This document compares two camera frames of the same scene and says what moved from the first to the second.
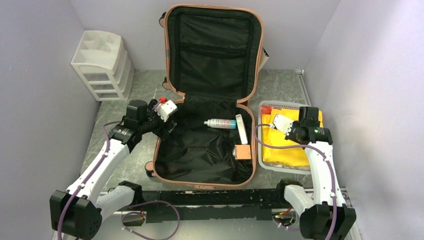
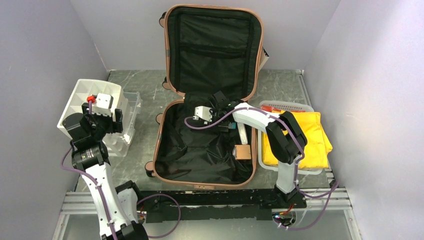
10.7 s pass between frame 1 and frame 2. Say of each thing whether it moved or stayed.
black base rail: stayed
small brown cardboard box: stayed
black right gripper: moved
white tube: stayed
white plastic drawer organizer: moved
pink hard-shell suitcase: stayed
